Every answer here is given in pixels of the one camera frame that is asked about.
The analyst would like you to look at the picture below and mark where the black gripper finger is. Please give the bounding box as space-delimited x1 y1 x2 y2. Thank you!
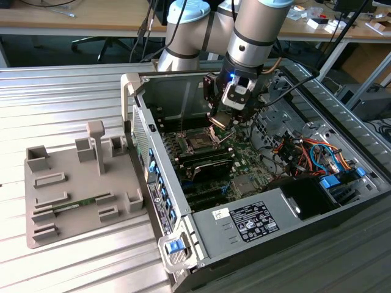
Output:
228 97 264 128
203 74 221 123

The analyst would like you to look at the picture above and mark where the black RAM slot bank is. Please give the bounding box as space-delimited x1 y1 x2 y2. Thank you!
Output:
155 112 214 134
175 146 236 167

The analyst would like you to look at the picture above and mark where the CPU socket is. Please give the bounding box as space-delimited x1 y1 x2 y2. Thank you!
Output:
178 129 216 155

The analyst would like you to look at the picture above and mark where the black expansion slot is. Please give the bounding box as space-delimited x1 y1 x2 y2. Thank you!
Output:
182 183 232 212

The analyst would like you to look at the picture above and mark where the silver drive cage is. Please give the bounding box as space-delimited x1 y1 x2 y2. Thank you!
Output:
247 91 324 153

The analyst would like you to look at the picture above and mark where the green motherboard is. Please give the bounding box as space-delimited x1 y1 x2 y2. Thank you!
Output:
157 117 277 213

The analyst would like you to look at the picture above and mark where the open grey PC case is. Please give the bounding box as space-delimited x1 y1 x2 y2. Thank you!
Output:
120 59 391 293

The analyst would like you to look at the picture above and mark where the grey chipset heatsink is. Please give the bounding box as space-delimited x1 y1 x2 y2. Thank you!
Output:
231 174 256 197

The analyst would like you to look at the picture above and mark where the small white box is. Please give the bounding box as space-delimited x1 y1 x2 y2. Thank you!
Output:
307 17 329 31

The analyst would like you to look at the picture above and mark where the blue disk carrier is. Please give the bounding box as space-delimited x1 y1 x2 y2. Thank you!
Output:
319 174 346 193

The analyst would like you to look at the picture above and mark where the black office chair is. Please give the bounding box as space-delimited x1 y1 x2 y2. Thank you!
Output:
71 35 137 63

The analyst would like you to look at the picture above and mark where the black computer tower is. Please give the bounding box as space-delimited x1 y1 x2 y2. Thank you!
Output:
335 82 391 123

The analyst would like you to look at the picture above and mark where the grey power supply unit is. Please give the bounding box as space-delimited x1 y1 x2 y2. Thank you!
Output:
191 187 303 260

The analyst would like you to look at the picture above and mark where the brown cardboard box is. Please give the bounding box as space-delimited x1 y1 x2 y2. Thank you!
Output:
338 42 391 86

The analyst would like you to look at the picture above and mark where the wooden desk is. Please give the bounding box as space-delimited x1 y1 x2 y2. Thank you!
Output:
0 0 391 42

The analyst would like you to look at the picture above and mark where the blue case latch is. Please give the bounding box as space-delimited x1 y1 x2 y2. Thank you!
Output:
164 240 185 255

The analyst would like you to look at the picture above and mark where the brown cardboard tray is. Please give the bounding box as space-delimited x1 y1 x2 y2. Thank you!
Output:
365 20 391 35

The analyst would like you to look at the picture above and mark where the grey parts rack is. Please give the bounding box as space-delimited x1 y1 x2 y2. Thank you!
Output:
23 120 148 250

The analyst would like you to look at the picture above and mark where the green RAM stick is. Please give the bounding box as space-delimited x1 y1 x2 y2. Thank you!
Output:
51 197 98 213

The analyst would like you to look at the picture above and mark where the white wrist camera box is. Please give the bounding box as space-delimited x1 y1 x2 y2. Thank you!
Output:
221 76 257 110

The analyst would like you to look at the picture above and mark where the orange red wire bundle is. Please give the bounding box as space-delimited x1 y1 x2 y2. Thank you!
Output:
273 136 357 179

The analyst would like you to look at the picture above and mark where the blue wire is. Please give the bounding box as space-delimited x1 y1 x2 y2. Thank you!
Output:
309 142 340 177

